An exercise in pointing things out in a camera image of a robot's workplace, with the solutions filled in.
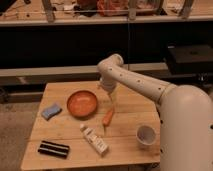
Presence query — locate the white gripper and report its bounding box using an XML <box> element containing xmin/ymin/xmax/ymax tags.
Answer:
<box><xmin>100</xmin><ymin>77</ymin><xmax>117</xmax><ymax>106</ymax></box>

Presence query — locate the orange ceramic bowl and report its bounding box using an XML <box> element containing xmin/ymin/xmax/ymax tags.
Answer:
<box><xmin>67</xmin><ymin>90</ymin><xmax>98</xmax><ymax>118</ymax></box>

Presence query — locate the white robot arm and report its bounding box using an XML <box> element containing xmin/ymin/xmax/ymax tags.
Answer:
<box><xmin>97</xmin><ymin>54</ymin><xmax>213</xmax><ymax>171</ymax></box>

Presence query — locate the orange carrot toy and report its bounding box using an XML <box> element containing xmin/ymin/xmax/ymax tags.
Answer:
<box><xmin>102</xmin><ymin>108</ymin><xmax>114</xmax><ymax>126</ymax></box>

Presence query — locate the white tube bottle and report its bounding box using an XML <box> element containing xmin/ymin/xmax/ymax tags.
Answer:
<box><xmin>80</xmin><ymin>124</ymin><xmax>109</xmax><ymax>156</ymax></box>

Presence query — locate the white paper cup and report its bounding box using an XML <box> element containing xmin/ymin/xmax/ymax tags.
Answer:
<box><xmin>136</xmin><ymin>125</ymin><xmax>156</xmax><ymax>146</ymax></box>

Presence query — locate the blue sponge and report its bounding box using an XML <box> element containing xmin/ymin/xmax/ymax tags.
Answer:
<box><xmin>41</xmin><ymin>104</ymin><xmax>62</xmax><ymax>120</ymax></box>

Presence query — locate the black rectangular case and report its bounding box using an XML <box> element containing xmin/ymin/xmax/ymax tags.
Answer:
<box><xmin>38</xmin><ymin>141</ymin><xmax>70</xmax><ymax>159</ymax></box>

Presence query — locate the orange object on shelf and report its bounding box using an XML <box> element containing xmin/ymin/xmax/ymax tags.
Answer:
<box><xmin>97</xmin><ymin>0</ymin><xmax>128</xmax><ymax>16</ymax></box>

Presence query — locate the black box on right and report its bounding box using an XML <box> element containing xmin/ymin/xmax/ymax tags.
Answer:
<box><xmin>166</xmin><ymin>45</ymin><xmax>213</xmax><ymax>74</ymax></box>

